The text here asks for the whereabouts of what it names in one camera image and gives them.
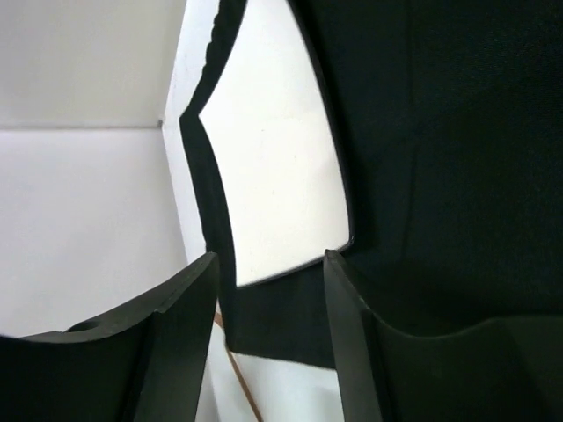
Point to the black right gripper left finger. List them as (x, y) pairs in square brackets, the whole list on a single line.
[(141, 361)]

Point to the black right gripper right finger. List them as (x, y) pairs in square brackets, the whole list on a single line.
[(405, 353)]

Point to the black cloth placemat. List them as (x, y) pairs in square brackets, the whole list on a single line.
[(447, 117)]

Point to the white square plate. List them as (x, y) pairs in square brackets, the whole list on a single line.
[(275, 149)]

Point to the copper fork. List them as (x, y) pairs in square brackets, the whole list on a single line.
[(234, 399)]

